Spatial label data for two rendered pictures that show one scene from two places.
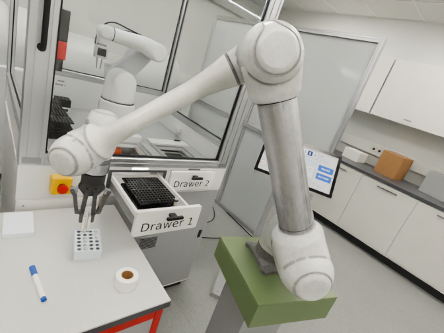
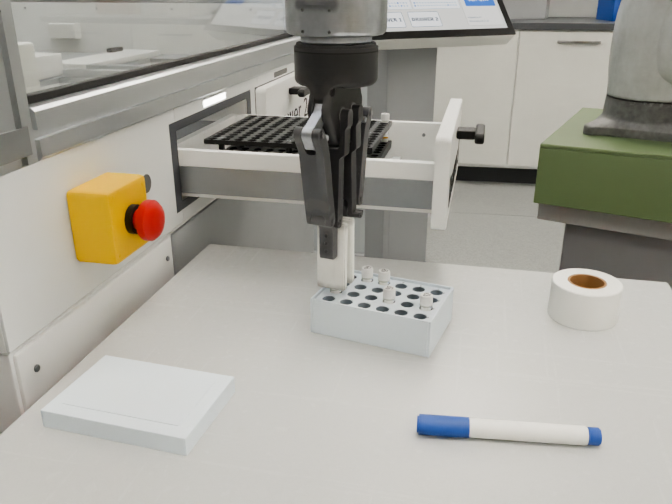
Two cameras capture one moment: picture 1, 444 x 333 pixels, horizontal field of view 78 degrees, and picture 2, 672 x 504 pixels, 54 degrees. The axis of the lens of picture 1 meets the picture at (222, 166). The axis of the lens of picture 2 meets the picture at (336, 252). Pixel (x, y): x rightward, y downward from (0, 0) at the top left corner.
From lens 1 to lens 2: 89 cm
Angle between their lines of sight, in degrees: 31
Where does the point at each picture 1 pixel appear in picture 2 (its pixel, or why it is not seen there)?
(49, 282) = (507, 416)
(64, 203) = (118, 299)
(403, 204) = (498, 52)
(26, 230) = (211, 388)
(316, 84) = not seen: outside the picture
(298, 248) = not seen: outside the picture
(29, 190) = (33, 292)
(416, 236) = (541, 98)
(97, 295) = (608, 360)
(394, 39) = not seen: outside the picture
